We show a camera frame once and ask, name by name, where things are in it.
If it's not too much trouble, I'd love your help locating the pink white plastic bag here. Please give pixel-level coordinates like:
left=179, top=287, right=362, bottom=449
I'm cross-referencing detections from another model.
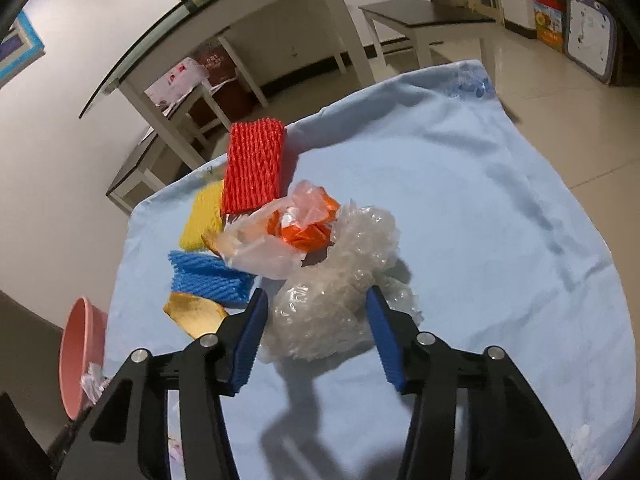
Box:
left=145, top=58, right=208, bottom=108

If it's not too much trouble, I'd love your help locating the red gift bag under table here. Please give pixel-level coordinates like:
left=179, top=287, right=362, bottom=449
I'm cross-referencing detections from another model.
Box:
left=189, top=41, right=258, bottom=122

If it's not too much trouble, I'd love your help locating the left dark-top white bench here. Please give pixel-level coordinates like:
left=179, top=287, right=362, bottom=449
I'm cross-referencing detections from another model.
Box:
left=104, top=84, right=237, bottom=213

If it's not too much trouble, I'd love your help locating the orange peel piece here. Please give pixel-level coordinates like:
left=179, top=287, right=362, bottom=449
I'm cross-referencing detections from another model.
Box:
left=163, top=292, right=229, bottom=339

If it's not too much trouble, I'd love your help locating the red foam net sleeve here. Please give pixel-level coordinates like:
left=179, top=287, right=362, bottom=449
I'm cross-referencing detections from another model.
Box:
left=221, top=118, right=286, bottom=214

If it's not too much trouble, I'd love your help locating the colourful cardboard box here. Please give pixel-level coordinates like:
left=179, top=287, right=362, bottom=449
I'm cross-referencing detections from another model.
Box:
left=534, top=0, right=565, bottom=53

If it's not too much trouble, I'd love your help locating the white glass-top dining table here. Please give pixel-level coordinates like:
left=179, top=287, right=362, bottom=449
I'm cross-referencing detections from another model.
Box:
left=80, top=0, right=374, bottom=169

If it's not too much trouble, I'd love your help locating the clear bubble wrap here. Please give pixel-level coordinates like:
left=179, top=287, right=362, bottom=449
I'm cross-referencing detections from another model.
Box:
left=258, top=202, right=423, bottom=363

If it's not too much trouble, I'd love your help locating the pink plastic bucket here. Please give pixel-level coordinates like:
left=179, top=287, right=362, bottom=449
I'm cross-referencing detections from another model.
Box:
left=58, top=297, right=107, bottom=420

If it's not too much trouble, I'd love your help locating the dark-top white bench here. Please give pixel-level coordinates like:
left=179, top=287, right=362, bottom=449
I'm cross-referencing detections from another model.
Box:
left=360, top=0, right=499, bottom=84
left=104, top=84, right=237, bottom=213

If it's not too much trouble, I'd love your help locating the pink orange plastic bag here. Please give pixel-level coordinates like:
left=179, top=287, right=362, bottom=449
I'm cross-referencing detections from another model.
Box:
left=215, top=180, right=340, bottom=280

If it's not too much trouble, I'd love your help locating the light blue floral cloth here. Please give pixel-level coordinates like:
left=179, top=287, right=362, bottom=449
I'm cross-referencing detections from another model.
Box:
left=102, top=58, right=639, bottom=480

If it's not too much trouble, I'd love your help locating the yellow foam net sleeve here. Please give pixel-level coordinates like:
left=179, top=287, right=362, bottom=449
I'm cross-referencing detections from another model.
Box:
left=179, top=181, right=224, bottom=252

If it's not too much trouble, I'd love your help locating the right dark-top white bench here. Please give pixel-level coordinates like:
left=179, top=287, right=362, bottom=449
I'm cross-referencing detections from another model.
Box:
left=360, top=0, right=499, bottom=84

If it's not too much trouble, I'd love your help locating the blue framed wall picture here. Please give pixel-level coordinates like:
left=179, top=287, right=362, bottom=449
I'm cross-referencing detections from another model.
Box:
left=0, top=11, right=44, bottom=87

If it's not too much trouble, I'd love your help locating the blue foam net sleeve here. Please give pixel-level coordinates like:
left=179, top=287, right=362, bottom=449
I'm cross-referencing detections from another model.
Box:
left=168, top=250, right=255, bottom=307

